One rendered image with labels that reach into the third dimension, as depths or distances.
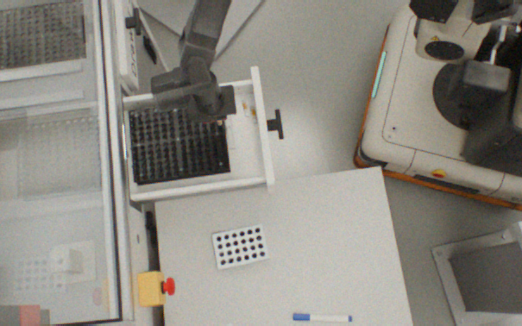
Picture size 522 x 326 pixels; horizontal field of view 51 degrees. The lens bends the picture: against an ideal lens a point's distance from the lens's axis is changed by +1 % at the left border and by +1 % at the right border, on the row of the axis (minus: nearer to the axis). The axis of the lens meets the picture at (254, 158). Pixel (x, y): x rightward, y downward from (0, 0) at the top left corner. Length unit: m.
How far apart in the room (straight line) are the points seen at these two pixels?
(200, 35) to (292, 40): 1.41
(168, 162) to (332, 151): 1.03
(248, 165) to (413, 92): 0.88
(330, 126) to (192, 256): 1.05
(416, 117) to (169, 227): 1.00
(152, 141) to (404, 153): 0.97
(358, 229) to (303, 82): 1.04
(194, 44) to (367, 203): 0.63
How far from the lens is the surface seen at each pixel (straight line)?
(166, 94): 1.06
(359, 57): 2.36
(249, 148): 1.33
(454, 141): 2.00
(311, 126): 2.23
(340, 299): 1.36
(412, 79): 2.04
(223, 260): 1.35
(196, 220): 1.38
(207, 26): 0.98
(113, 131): 1.23
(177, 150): 1.28
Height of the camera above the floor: 2.11
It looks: 75 degrees down
